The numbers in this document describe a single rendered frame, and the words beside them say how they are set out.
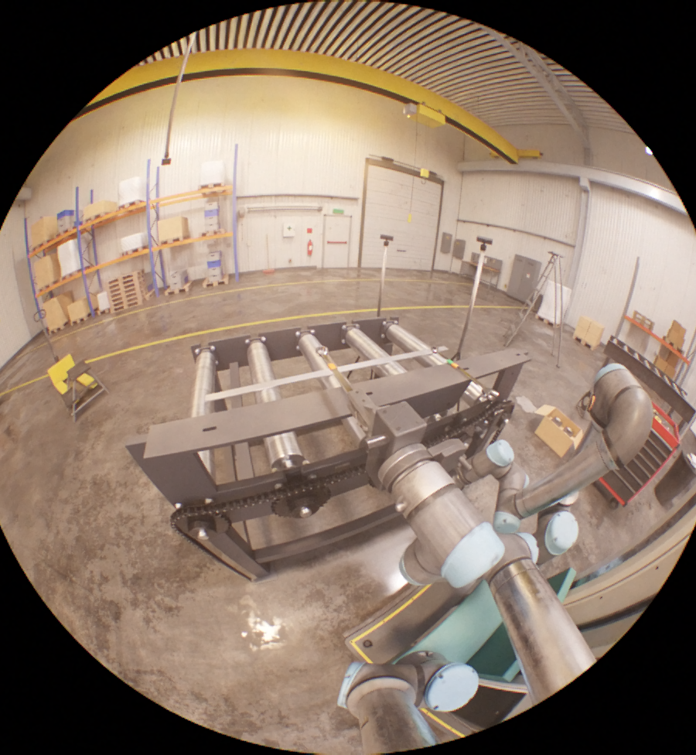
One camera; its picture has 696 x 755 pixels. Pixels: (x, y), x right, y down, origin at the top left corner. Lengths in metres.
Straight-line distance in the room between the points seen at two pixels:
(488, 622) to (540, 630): 0.55
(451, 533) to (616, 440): 0.40
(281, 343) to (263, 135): 9.26
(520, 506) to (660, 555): 0.39
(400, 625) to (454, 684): 0.66
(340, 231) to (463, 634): 10.25
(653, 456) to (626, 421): 2.01
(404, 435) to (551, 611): 0.30
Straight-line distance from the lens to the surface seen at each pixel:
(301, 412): 0.48
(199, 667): 1.70
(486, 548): 0.28
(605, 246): 10.67
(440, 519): 0.28
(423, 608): 1.23
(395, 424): 0.30
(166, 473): 0.63
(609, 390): 0.65
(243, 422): 0.48
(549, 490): 0.63
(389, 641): 1.20
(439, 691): 0.59
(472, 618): 0.85
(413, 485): 0.29
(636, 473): 2.66
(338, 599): 1.49
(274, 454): 0.76
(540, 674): 0.34
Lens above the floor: 1.49
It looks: 34 degrees down
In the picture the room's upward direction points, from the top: 4 degrees clockwise
